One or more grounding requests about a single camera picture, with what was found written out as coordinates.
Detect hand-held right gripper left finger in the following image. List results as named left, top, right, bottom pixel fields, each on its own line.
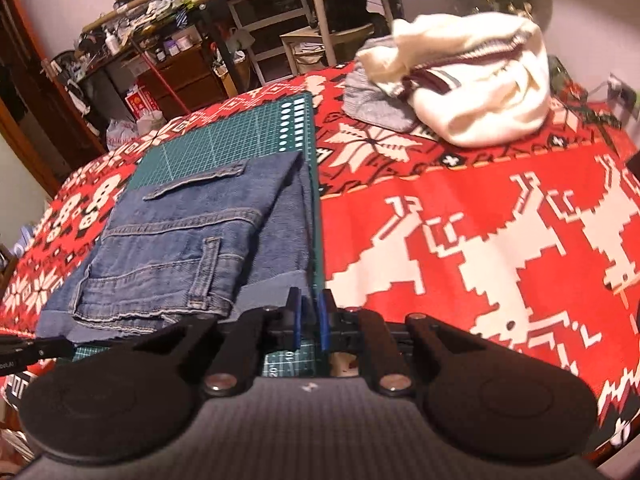
left=127, top=287, right=303, bottom=396

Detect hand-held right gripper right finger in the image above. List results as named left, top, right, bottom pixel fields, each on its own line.
left=319, top=288, right=493, bottom=396

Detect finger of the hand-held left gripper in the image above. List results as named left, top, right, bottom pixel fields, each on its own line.
left=30, top=336, right=76, bottom=359

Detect blue jeans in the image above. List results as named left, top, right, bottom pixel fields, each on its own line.
left=36, top=151, right=321, bottom=346

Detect red patterned blanket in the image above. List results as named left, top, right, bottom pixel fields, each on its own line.
left=0, top=60, right=640, bottom=461

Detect green cutting mat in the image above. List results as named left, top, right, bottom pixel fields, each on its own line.
left=60, top=91, right=333, bottom=380

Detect grey knit garment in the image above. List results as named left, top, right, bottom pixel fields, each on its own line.
left=342, top=37, right=421, bottom=133

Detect white red printed plastic bag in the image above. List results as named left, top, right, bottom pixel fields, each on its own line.
left=106, top=117, right=141, bottom=151

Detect plain white plastic bag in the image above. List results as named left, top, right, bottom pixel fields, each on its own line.
left=135, top=112, right=166, bottom=136

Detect brown paper bag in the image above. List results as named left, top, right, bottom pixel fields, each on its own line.
left=215, top=50, right=251, bottom=98

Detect red carton box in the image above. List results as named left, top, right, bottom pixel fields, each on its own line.
left=124, top=84, right=160, bottom=121

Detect wooden drawer cabinet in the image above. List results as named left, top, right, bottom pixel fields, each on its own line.
left=135, top=45, right=231, bottom=113

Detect cream sweater with maroon stripes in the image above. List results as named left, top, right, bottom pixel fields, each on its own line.
left=355, top=12, right=552, bottom=148

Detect wooden door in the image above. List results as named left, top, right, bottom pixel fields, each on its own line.
left=0, top=0, right=106, bottom=196

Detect white plastic drawer unit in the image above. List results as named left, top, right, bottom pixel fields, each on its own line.
left=227, top=0, right=313, bottom=86

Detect black desk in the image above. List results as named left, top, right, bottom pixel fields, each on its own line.
left=192, top=0, right=321, bottom=93

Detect brown cardboard tube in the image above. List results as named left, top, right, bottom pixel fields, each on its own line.
left=80, top=0, right=161, bottom=33

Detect red handled broom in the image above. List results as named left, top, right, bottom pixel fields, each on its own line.
left=127, top=35, right=193, bottom=116

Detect wall socket with charger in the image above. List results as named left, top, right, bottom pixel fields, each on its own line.
left=605, top=72, right=638, bottom=111

